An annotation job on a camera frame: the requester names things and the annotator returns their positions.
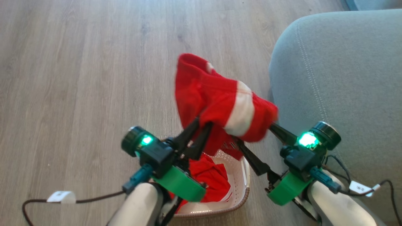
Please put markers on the left gripper green bracket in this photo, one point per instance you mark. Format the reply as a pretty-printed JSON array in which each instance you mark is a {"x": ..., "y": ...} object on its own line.
[{"x": 180, "y": 185}]

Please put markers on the right gripper green bracket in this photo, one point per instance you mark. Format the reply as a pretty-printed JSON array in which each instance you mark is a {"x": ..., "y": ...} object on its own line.
[{"x": 287, "y": 188}]

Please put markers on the plain red clothing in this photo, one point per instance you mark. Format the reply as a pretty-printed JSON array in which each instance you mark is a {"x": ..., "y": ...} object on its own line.
[{"x": 209, "y": 175}]

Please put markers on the red garment with white stripes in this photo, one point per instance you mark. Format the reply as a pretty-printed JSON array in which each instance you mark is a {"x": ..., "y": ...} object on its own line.
[{"x": 216, "y": 100}]

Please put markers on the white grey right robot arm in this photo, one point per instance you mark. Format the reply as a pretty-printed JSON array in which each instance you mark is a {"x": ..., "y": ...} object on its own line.
[{"x": 339, "y": 210}]

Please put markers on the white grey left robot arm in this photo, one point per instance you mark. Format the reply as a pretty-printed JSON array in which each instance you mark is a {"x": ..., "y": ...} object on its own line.
[{"x": 138, "y": 204}]

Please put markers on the white perforated laundry basket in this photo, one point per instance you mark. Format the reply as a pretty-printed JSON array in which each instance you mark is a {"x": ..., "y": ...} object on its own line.
[{"x": 237, "y": 185}]

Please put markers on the grey fabric sofa seat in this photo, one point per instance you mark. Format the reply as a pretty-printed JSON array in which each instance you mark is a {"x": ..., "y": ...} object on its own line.
[{"x": 345, "y": 78}]

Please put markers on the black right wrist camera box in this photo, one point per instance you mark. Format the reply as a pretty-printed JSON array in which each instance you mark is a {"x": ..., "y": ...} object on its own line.
[{"x": 303, "y": 161}]

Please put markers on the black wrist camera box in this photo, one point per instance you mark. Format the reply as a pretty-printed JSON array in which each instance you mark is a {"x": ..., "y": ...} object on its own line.
[
  {"x": 155, "y": 158},
  {"x": 303, "y": 161}
]

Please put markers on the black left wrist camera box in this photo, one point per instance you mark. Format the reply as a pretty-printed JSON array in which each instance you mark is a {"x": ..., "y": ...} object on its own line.
[{"x": 155, "y": 158}]

